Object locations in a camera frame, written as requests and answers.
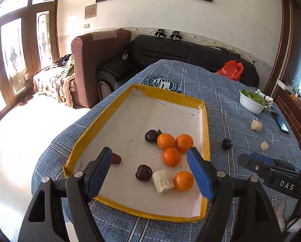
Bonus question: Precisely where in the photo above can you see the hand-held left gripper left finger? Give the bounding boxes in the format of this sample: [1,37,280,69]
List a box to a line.
[18,147,113,242]

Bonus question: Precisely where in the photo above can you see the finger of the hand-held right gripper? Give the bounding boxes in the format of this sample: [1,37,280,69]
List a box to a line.
[250,152,301,172]
[237,153,282,182]

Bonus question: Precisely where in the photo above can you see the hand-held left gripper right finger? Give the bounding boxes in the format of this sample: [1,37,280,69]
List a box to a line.
[186,147,284,242]

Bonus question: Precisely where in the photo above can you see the wooden door frame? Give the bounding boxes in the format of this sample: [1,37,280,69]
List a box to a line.
[263,0,300,95]

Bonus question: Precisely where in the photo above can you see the black phone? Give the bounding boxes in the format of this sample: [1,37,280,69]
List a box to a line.
[271,111,290,134]

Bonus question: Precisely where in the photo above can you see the couch with patterned blanket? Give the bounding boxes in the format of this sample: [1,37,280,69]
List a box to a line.
[33,54,76,106]

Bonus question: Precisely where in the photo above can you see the white bowl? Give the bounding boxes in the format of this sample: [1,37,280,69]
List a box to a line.
[239,89,268,115]

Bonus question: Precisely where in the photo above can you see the wooden glass door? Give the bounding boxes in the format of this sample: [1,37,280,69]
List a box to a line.
[0,0,61,121]

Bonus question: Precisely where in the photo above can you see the slippers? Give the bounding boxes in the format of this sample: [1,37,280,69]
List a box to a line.
[19,94,34,106]

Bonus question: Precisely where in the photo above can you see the person's right forearm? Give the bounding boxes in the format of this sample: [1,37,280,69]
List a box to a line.
[274,201,287,232]

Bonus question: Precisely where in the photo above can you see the wall plaque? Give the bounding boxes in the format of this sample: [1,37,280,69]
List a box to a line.
[85,3,97,19]

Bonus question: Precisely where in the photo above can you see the mandarin orange with leaf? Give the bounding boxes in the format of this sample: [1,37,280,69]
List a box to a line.
[156,129,176,150]

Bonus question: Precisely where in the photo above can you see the green lettuce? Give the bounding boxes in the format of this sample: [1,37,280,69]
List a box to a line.
[241,89,267,105]

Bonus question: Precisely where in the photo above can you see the wooden cabinet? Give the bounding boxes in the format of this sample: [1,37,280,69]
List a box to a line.
[273,79,301,157]

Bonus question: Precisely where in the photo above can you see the brown armchair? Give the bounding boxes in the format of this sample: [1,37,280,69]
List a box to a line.
[71,29,131,109]

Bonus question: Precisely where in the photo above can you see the red plastic bag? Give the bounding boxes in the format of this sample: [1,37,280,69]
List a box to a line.
[216,60,244,81]

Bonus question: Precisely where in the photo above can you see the white bottles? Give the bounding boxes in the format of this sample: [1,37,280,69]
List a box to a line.
[256,89,274,111]

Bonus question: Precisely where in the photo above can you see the yellow cardboard tray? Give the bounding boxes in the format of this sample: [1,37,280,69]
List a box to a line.
[63,83,211,223]

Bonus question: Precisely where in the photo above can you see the black sofa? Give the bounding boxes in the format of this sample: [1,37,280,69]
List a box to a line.
[96,34,260,99]

